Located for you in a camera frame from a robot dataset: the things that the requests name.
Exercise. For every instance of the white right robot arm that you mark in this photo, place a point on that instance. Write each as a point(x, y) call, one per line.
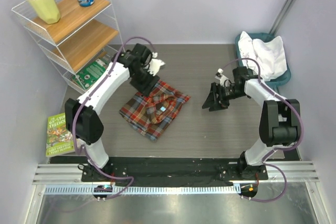
point(279, 126)

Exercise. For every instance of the yellow faceted cup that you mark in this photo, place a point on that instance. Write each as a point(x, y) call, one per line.
point(46, 10)

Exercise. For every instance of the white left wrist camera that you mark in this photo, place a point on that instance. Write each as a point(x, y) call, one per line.
point(155, 64)

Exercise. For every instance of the white shirts in basket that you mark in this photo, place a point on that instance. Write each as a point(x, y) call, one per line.
point(268, 58)

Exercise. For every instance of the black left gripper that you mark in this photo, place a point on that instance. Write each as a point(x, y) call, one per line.
point(146, 89)

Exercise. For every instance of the teal plastic basket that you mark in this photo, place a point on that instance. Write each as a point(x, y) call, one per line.
point(275, 83)

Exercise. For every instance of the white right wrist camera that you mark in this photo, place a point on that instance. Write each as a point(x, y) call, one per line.
point(223, 80)

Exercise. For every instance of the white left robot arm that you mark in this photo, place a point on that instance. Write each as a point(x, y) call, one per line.
point(140, 67)

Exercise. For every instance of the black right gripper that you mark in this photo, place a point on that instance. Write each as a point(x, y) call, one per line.
point(216, 104)

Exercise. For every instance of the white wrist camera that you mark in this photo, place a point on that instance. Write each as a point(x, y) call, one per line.
point(223, 80)
point(155, 64)

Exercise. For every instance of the green treehouse book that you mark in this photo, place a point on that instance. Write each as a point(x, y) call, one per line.
point(59, 140)

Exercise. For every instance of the red brown plaid shirt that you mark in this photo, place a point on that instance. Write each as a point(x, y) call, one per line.
point(151, 116)

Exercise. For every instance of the aluminium rail frame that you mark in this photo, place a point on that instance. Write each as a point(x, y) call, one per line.
point(70, 174)

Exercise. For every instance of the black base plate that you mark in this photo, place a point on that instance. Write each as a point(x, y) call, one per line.
point(163, 172)

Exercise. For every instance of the white wire wooden shelf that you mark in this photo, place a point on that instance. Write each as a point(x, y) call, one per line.
point(80, 36)

